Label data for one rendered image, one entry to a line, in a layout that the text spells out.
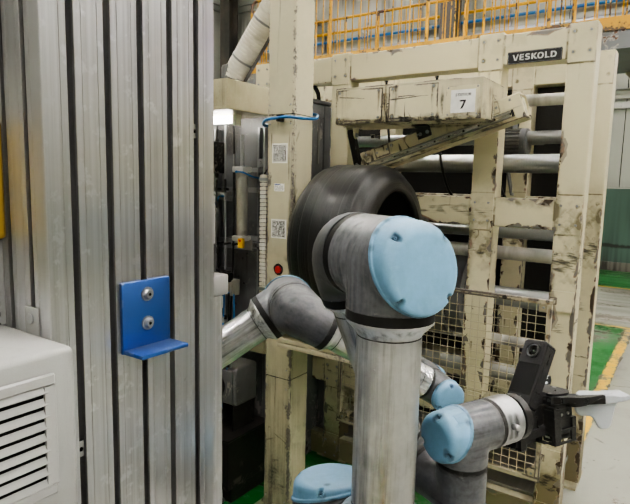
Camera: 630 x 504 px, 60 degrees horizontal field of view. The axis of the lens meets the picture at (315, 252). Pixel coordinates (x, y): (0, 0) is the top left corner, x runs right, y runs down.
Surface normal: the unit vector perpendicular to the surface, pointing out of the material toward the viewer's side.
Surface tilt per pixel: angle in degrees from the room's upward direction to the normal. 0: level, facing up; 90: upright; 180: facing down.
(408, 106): 90
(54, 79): 90
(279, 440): 90
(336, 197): 52
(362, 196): 61
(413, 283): 82
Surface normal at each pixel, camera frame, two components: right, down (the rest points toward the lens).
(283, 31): -0.57, 0.09
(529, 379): -0.74, -0.50
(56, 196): 0.82, 0.09
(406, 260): 0.50, -0.01
